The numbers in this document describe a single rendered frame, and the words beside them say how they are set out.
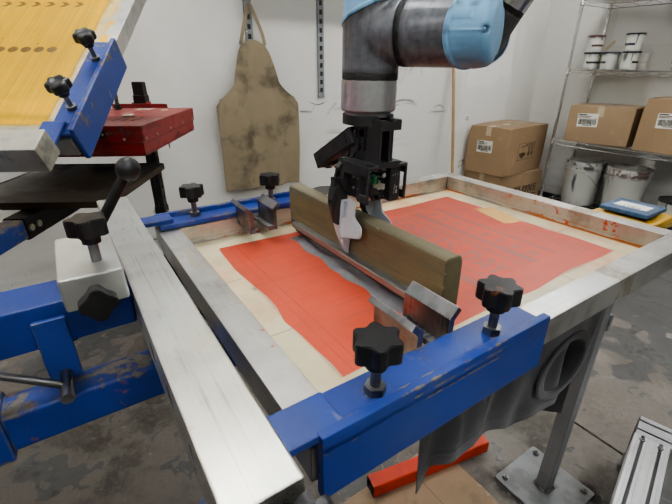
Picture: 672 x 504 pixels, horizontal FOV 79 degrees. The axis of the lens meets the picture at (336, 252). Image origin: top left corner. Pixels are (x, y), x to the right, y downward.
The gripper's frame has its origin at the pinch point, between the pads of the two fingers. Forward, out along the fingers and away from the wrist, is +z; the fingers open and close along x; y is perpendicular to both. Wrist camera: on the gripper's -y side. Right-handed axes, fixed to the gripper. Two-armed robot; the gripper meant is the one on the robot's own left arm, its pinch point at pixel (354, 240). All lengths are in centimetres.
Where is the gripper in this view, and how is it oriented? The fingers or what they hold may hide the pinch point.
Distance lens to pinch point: 66.4
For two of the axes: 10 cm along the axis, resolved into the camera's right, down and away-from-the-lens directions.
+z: -0.1, 9.1, 4.2
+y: 5.5, 3.6, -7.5
